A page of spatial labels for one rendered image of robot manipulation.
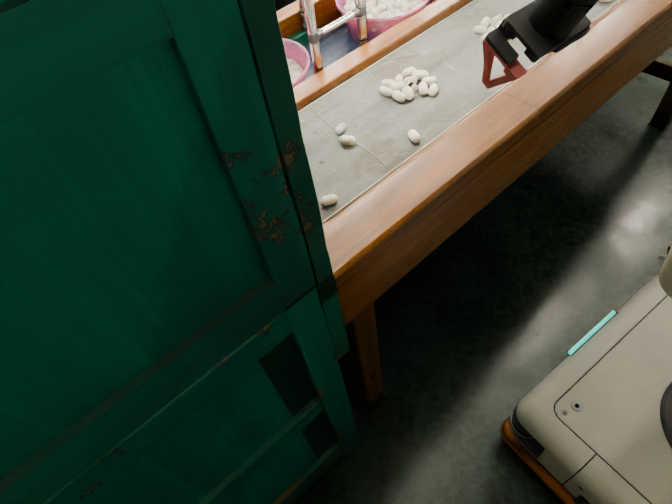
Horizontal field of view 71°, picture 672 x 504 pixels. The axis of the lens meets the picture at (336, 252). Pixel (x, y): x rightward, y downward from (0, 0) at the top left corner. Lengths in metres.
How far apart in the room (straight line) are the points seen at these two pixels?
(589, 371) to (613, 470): 0.22
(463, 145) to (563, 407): 0.64
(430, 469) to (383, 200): 0.82
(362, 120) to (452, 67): 0.28
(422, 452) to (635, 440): 0.52
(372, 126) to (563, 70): 0.43
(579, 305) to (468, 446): 0.59
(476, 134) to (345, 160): 0.27
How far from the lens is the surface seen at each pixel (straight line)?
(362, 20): 1.28
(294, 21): 1.49
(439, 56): 1.28
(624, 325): 1.39
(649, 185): 2.15
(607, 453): 1.24
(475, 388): 1.52
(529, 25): 0.69
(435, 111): 1.10
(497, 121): 1.04
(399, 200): 0.87
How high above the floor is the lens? 1.41
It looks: 53 degrees down
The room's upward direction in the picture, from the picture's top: 11 degrees counter-clockwise
